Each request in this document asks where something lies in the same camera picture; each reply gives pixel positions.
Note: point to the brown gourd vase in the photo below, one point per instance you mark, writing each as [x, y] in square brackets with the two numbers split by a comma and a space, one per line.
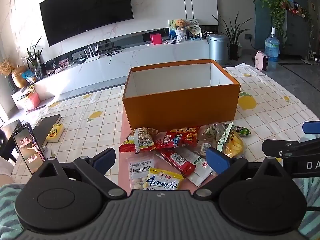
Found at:
[18, 77]

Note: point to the yellow coffee sachet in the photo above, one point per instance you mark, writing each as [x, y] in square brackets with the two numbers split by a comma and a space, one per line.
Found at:
[162, 180]

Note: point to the pink cube box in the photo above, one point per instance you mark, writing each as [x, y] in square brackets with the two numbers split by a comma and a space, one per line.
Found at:
[156, 39]

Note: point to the white router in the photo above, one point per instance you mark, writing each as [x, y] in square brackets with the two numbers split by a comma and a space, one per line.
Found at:
[91, 59]

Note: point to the pink and white carton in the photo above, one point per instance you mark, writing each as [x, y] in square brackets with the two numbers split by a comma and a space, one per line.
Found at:
[28, 100]

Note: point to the lemon print checked tablecloth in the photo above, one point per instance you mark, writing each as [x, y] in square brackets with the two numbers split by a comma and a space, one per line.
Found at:
[87, 135]

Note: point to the blue water jug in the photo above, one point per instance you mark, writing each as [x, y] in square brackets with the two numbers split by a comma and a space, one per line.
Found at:
[272, 46]

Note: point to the person's striped teal clothing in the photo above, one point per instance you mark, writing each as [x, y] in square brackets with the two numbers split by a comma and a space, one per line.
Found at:
[7, 205]

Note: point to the clear packet of brown biscuits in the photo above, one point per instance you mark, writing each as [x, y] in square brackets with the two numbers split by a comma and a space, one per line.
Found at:
[208, 136]

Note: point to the blue printed card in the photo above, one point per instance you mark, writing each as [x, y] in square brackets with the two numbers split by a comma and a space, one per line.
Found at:
[171, 28]

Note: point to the slim-leaf plant in vase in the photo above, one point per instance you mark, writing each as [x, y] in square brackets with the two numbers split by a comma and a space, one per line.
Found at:
[35, 58]

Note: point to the dark side table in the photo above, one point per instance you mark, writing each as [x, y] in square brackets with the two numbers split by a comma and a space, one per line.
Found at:
[8, 135]

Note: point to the orange cardboard box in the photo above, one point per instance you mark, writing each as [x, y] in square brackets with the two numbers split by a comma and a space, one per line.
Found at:
[180, 105]

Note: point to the yellow duck print box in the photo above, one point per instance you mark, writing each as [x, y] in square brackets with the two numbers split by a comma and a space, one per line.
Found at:
[55, 133]

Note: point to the white snack packet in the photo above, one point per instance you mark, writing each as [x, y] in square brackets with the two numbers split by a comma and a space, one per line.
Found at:
[200, 177]

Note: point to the round paper fan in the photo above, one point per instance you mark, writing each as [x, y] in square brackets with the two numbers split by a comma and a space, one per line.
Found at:
[193, 25]

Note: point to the pink table mat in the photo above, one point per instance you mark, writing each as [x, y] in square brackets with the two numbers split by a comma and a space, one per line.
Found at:
[125, 170]

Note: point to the red snack bar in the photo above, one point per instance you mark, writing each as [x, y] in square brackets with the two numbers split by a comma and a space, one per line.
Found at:
[175, 160]

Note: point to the pink photo frame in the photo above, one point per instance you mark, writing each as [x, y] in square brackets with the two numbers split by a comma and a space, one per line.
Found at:
[64, 63]

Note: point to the white marble media console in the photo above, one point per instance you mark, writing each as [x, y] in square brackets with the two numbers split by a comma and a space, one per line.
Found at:
[112, 67]

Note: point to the black notebook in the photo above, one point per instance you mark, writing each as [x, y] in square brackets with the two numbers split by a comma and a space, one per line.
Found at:
[46, 127]

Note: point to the small black device box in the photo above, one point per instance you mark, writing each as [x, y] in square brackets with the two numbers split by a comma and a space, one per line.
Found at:
[81, 60]

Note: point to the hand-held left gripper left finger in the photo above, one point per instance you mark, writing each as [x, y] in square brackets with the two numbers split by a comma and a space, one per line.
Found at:
[103, 159]

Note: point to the red cartoon snack packet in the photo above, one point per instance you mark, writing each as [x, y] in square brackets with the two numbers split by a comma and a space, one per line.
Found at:
[180, 136]

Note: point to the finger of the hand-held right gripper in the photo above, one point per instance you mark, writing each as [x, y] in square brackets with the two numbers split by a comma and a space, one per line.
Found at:
[275, 147]
[311, 127]

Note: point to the clear packet of white balls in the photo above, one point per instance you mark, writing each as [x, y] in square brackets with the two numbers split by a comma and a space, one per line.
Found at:
[138, 170]

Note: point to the trailing ivy plant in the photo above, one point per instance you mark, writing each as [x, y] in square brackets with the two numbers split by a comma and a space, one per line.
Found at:
[276, 7]

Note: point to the blue snack bag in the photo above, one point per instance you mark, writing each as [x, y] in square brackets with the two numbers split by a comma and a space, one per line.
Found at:
[28, 77]

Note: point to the black smartphone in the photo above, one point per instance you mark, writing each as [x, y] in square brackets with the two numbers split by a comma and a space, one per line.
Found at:
[29, 148]

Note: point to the grey metal trash can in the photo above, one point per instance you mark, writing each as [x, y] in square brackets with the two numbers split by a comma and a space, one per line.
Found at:
[218, 48]

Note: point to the pink space heater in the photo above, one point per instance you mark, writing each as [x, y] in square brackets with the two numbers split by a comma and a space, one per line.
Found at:
[261, 61]

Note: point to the person's right forearm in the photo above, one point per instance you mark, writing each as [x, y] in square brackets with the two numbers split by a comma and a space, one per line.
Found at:
[311, 192]

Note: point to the grey storage cabinet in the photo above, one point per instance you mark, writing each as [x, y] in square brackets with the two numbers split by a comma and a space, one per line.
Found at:
[297, 35]

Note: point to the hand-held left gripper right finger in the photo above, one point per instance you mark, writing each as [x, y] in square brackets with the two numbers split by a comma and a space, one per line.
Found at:
[218, 160]

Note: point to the green sausage packet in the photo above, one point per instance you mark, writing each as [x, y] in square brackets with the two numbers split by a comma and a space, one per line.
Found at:
[241, 130]

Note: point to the dried yellow flowers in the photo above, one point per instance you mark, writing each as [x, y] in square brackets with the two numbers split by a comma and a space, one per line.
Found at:
[6, 66]

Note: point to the black flat television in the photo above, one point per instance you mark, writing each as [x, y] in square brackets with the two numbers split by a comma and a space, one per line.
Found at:
[85, 10]

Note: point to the long-leaf potted plant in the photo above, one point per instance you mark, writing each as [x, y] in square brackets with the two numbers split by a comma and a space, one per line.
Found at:
[233, 43]

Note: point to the yellow crisps packet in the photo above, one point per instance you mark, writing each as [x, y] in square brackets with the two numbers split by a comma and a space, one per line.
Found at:
[234, 145]

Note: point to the yellow and red nut packet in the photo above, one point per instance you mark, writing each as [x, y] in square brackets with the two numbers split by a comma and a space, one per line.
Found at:
[142, 139]

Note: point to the teddy bear bouquet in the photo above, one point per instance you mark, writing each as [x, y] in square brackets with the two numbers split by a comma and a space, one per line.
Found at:
[180, 28]

